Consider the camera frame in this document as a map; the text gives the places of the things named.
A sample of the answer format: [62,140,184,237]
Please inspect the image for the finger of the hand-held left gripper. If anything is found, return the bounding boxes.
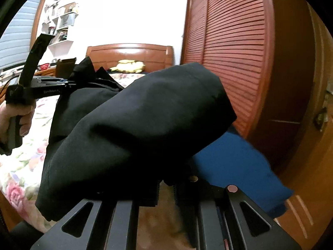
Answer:
[36,81,77,88]
[34,75,68,82]

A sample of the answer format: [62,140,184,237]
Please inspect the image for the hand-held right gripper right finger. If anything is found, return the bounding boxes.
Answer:
[174,176,303,250]

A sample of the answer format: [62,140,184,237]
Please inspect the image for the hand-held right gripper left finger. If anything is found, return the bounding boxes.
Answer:
[31,181,160,250]

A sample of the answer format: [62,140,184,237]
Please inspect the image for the black jacket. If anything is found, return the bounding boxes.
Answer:
[35,57,237,222]

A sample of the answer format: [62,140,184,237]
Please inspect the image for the person's left hand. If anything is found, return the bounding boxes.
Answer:
[0,104,36,146]

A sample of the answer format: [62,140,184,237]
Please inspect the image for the wooden desk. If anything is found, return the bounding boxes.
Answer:
[0,66,57,84]

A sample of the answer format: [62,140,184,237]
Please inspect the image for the dark wooden chair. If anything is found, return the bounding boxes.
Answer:
[55,57,76,78]

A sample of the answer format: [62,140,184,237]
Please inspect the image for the grey window blind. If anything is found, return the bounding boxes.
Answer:
[0,0,43,71]

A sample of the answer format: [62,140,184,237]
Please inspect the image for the blue cloth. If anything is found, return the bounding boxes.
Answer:
[191,131,294,218]

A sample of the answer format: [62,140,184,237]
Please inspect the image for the yellow plush toy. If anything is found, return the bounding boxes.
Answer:
[108,59,145,74]

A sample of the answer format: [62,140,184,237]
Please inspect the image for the floral blanket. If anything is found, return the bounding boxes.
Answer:
[0,72,146,230]

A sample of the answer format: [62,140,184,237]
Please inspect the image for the wooden bed headboard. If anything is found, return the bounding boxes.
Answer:
[86,43,174,74]

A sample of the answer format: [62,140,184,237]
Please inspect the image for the wooden door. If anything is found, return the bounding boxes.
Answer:
[273,2,333,250]

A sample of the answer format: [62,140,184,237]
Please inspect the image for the wooden louvered wardrobe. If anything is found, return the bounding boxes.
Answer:
[181,0,316,142]

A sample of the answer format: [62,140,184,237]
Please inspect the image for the white wall shelf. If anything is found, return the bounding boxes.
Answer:
[43,0,80,48]

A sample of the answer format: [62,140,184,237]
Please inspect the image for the wooden bed frame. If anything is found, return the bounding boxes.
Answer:
[0,187,19,230]

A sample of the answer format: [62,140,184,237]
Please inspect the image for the metal door handle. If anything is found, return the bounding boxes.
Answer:
[315,89,329,131]

